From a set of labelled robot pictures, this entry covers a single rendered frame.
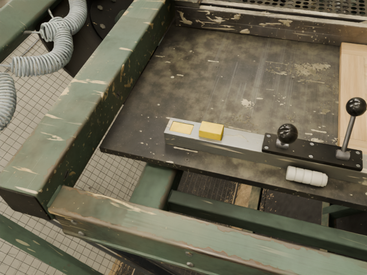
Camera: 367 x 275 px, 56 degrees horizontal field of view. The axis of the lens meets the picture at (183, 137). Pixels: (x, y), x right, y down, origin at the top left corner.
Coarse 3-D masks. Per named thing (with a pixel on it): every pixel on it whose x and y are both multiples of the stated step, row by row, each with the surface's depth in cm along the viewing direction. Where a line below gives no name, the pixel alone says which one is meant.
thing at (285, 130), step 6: (282, 126) 63; (288, 126) 62; (294, 126) 62; (282, 132) 62; (288, 132) 61; (294, 132) 62; (282, 138) 62; (288, 138) 62; (294, 138) 62; (276, 144) 73; (282, 144) 71; (288, 144) 72
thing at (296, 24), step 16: (176, 0) 105; (192, 0) 103; (208, 0) 110; (176, 16) 112; (192, 16) 110; (208, 16) 108; (224, 16) 107; (240, 16) 105; (256, 16) 103; (272, 16) 102; (288, 16) 102; (304, 16) 103; (320, 16) 102; (336, 16) 101; (352, 16) 100; (240, 32) 109; (256, 32) 107; (272, 32) 106; (288, 32) 104; (304, 32) 103; (320, 32) 101; (336, 32) 100; (352, 32) 99
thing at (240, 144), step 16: (224, 128) 78; (176, 144) 80; (192, 144) 78; (208, 144) 77; (224, 144) 75; (240, 144) 75; (256, 144) 75; (256, 160) 76; (272, 160) 74; (288, 160) 73; (304, 160) 72; (336, 176) 72; (352, 176) 71
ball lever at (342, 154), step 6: (348, 102) 67; (354, 102) 66; (360, 102) 65; (348, 108) 66; (354, 108) 65; (360, 108) 65; (366, 108) 66; (354, 114) 66; (360, 114) 66; (354, 120) 68; (348, 126) 68; (348, 132) 68; (348, 138) 69; (342, 144) 70; (336, 150) 71; (342, 150) 70; (336, 156) 70; (342, 156) 70; (348, 156) 69
